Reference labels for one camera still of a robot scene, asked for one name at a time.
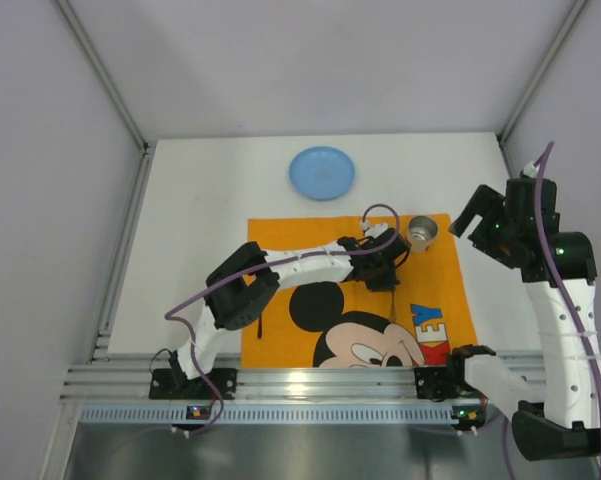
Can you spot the rose gold fork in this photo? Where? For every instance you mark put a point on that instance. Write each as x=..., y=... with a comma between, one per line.
x=260, y=327

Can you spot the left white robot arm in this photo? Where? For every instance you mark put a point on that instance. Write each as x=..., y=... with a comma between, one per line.
x=240, y=288

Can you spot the orange Mickey Mouse cloth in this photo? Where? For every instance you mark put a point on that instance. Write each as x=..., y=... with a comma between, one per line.
x=329, y=325

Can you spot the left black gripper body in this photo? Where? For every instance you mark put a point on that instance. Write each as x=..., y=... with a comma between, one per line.
x=393, y=250

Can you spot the aluminium mounting rail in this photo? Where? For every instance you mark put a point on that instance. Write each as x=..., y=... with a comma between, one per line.
x=128, y=379

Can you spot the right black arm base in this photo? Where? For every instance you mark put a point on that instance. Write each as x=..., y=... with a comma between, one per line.
x=440, y=383

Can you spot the aluminium frame post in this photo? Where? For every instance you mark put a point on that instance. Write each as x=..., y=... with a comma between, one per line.
x=567, y=26
x=79, y=33

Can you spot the right aluminium frame post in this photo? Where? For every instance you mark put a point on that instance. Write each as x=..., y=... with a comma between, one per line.
x=567, y=26

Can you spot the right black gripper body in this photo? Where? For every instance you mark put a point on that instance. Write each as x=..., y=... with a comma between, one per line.
x=485, y=228

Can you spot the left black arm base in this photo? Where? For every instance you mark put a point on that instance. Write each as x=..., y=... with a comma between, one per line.
x=165, y=386

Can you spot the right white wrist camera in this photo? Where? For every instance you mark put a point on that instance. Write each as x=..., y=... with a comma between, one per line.
x=530, y=170

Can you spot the slotted white cable duct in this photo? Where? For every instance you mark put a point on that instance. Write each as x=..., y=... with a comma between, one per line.
x=279, y=414

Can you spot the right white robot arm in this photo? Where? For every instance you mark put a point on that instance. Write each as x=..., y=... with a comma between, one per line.
x=564, y=420

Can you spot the gold ornate spoon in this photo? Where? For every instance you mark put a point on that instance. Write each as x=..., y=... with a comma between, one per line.
x=393, y=311

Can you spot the metal cup with paper sleeve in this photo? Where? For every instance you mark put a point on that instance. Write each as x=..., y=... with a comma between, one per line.
x=421, y=232

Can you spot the blue plastic plate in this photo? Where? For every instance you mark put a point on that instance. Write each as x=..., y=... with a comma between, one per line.
x=322, y=173

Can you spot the left aluminium frame post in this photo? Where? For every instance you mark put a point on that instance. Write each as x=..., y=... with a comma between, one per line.
x=79, y=33

